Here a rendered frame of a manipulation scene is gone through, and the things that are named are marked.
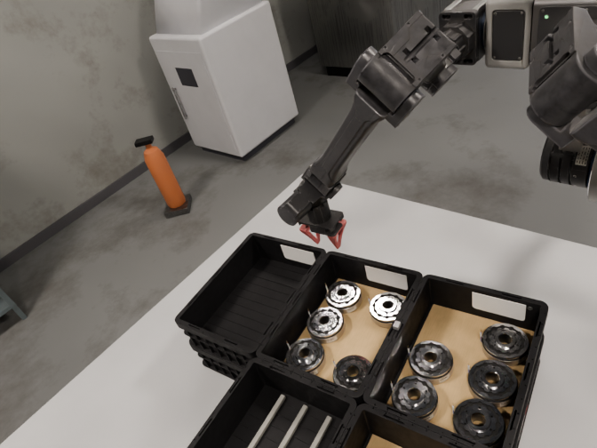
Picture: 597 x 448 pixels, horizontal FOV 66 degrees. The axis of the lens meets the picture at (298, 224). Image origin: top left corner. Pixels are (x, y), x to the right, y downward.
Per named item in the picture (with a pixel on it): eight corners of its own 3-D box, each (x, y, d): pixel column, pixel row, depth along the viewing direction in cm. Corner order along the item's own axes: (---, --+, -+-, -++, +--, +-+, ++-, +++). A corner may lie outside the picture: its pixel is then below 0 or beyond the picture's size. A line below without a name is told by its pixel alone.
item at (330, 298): (336, 277, 140) (336, 276, 140) (366, 286, 135) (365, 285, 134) (319, 301, 135) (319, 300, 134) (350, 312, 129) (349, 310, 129)
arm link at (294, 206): (346, 183, 104) (318, 157, 104) (314, 214, 99) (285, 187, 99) (326, 205, 115) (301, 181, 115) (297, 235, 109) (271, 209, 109)
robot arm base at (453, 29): (478, 62, 108) (479, 9, 100) (463, 77, 104) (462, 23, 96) (443, 60, 113) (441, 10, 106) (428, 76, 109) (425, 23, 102)
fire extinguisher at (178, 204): (182, 195, 370) (149, 126, 332) (202, 202, 354) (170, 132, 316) (156, 214, 357) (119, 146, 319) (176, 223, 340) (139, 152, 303)
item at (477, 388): (479, 354, 110) (479, 352, 110) (523, 372, 104) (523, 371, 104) (461, 388, 105) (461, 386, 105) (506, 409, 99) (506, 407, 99)
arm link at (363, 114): (432, 88, 68) (378, 38, 69) (409, 110, 66) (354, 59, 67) (344, 189, 108) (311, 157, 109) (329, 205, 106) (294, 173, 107)
